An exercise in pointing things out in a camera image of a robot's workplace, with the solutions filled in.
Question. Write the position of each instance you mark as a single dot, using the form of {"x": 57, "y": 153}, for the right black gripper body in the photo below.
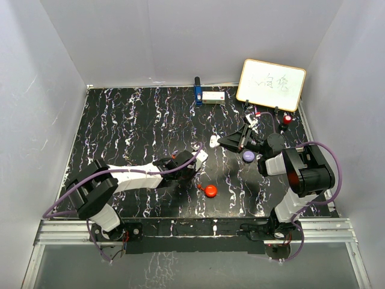
{"x": 247, "y": 140}

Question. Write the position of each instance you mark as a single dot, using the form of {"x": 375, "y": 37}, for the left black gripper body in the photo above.
{"x": 183, "y": 177}

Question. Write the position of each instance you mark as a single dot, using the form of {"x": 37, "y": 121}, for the white earbud charging case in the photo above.
{"x": 214, "y": 141}

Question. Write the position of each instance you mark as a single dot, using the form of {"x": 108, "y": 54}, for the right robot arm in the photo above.
{"x": 306, "y": 169}

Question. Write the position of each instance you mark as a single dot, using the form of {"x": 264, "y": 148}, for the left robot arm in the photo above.
{"x": 94, "y": 186}

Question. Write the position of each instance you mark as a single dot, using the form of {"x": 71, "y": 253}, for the purple earbud charging case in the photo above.
{"x": 248, "y": 156}

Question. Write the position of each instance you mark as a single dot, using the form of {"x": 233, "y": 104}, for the red earbud charging case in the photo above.
{"x": 210, "y": 191}

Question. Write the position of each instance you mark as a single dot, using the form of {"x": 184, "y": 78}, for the red earbud lower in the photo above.
{"x": 199, "y": 186}

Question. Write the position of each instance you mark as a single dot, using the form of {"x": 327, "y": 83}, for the red emergency stop button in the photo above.
{"x": 284, "y": 125}

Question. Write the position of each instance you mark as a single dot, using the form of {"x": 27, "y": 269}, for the white green carton box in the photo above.
{"x": 213, "y": 97}

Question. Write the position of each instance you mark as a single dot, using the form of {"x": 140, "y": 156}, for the yellow framed whiteboard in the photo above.
{"x": 271, "y": 85}

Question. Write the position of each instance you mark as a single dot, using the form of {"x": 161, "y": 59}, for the blue black marker device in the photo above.
{"x": 197, "y": 91}

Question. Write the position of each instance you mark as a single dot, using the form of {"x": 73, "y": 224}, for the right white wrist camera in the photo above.
{"x": 252, "y": 119}

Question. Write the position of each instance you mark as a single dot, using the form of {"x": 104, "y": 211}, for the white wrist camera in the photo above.
{"x": 252, "y": 119}
{"x": 200, "y": 159}

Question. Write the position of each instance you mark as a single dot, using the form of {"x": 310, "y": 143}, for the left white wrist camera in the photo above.
{"x": 200, "y": 159}

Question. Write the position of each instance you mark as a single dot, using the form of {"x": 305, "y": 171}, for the black front base frame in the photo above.
{"x": 186, "y": 235}

